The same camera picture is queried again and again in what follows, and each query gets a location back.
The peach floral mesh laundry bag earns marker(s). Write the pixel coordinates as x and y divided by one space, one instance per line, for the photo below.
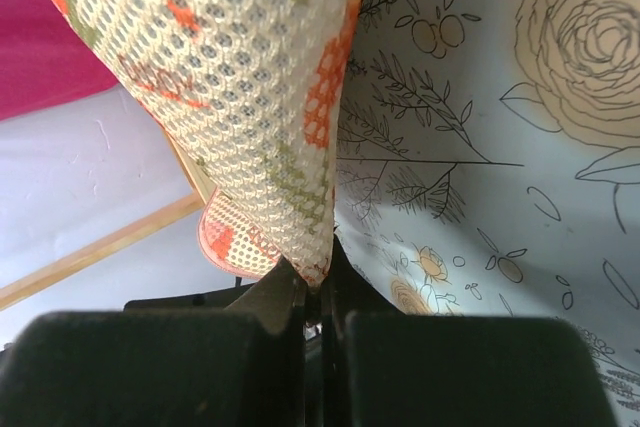
249 90

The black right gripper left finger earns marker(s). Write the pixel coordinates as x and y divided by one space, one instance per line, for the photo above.
198 366

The wooden clothes rack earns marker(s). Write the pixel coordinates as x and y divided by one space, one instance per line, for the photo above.
106 246

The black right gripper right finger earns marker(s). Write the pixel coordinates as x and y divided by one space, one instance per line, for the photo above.
385 368

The floral patterned table mat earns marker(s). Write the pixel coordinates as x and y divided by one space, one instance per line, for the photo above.
488 165

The magenta red towel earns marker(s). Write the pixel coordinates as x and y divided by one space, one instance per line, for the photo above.
43 62

